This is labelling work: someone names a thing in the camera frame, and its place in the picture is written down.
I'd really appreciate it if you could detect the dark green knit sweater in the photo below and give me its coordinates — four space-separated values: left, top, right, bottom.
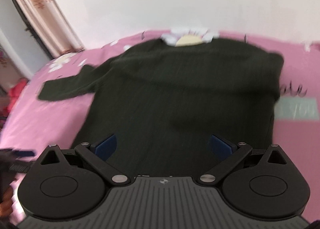
39 38 284 177

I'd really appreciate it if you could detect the red clothes pile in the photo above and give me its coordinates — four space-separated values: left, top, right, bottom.
7 78 28 113

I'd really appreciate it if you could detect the pink floral bed sheet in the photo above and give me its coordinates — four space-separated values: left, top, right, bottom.
1 30 319 221

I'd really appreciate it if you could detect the pink patterned curtain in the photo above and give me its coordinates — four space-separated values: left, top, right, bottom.
16 0 84 58

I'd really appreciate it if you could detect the black window frame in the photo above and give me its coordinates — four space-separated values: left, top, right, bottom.
11 0 54 60

